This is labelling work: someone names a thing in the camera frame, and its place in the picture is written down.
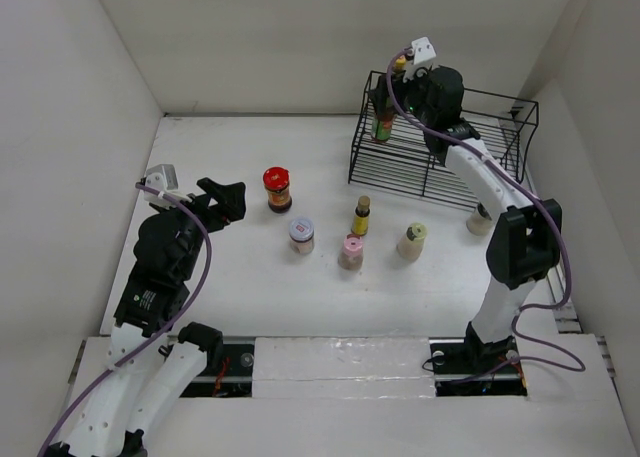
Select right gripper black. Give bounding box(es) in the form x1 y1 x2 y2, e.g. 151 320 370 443
367 63 437 126

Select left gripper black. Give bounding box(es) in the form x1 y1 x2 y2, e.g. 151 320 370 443
156 176 245 278

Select yellow-capped green-label sauce bottle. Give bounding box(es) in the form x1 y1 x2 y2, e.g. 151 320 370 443
369 74 399 143

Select red-lid chili sauce jar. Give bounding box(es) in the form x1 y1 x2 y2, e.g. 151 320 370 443
263 166 292 213

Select white-lid glass jar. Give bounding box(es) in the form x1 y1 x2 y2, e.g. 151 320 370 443
289 217 315 255

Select pale green-lid shaker jar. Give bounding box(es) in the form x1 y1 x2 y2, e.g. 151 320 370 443
396 222 428 261

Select black-lid glass grinder jar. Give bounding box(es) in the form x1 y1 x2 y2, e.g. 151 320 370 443
466 203 494 237

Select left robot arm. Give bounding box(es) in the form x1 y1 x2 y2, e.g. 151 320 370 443
38 164 246 456

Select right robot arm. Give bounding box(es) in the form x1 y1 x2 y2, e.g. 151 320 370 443
386 67 565 378

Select small brown-cap yellow bottle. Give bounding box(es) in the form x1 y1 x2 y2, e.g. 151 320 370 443
351 195 371 237

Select pink-lid spice jar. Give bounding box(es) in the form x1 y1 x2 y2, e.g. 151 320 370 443
338 234 364 271

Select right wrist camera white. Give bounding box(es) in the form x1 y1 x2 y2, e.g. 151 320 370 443
403 37 437 81

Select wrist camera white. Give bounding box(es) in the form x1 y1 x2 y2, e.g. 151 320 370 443
140 164 192 209
403 37 437 81

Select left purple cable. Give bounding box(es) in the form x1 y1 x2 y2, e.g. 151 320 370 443
37 181 214 457

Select purple cable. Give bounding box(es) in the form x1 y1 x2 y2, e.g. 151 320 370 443
387 46 586 383
37 181 214 457

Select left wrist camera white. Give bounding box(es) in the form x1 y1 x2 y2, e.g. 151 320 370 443
140 164 192 209

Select black wire rack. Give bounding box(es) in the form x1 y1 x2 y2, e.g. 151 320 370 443
348 70 540 210

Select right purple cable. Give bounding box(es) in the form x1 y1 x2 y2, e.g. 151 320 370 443
387 46 586 383

